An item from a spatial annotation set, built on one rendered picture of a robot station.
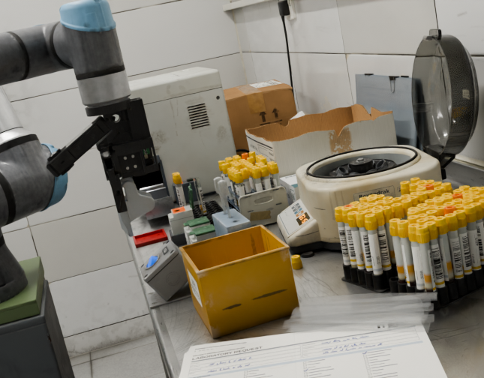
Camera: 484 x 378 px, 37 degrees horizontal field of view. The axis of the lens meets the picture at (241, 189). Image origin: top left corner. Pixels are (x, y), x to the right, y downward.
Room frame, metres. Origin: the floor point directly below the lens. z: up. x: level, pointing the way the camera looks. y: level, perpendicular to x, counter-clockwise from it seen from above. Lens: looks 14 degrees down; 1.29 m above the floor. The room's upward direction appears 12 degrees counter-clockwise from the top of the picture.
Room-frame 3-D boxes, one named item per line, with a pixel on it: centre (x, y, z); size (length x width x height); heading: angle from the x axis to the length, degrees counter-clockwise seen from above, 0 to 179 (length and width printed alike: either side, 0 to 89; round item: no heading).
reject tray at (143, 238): (1.45, 0.21, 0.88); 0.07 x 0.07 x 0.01; 11
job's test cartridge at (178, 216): (1.35, 0.13, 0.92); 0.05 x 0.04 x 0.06; 99
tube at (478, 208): (0.91, -0.30, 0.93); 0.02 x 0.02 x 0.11
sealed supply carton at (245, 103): (2.30, -0.09, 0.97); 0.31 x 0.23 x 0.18; 4
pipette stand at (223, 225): (1.14, 0.03, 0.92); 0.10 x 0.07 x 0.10; 13
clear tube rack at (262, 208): (1.48, -0.02, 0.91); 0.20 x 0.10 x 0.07; 11
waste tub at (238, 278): (0.98, 0.03, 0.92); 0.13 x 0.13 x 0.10; 13
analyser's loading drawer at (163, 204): (1.65, 0.21, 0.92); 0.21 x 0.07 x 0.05; 11
